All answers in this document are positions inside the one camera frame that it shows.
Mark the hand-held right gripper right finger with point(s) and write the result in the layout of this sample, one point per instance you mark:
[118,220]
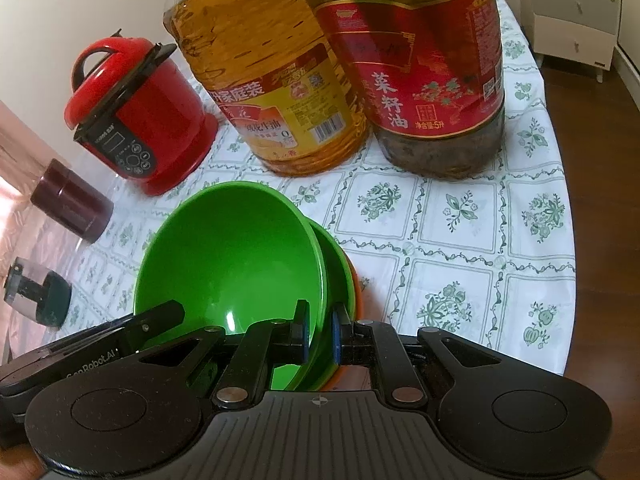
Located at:
[337,334]

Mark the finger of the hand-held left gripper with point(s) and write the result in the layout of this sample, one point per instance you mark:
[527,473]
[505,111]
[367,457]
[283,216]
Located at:
[160,322]

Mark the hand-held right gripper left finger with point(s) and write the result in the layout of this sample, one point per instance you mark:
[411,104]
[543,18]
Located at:
[303,332]

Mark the orange plastic bowl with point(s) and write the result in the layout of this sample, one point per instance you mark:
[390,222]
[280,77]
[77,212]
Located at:
[358,300]

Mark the green plastic bowl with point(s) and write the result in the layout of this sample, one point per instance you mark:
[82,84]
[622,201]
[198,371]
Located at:
[336,280]
[225,260]

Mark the green glass jar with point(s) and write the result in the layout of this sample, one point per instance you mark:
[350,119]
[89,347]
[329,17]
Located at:
[45,295]

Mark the green floral tablecloth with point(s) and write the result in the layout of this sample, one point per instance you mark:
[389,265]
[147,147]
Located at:
[450,240]

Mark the brown metal canister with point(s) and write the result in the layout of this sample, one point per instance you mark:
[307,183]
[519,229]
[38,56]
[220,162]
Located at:
[70,200]

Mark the clear plastic sheet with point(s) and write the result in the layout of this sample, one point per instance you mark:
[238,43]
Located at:
[20,200]

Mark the red electric pressure cooker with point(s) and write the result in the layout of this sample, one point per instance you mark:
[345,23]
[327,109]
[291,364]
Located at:
[165,105]

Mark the yellow cooking oil bottle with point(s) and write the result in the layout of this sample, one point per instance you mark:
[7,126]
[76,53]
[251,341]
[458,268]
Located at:
[250,60]

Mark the red label oil bottle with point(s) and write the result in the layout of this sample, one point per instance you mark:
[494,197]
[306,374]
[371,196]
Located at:
[425,60]

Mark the white cabinet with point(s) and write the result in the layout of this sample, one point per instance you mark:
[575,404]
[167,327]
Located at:
[570,10]

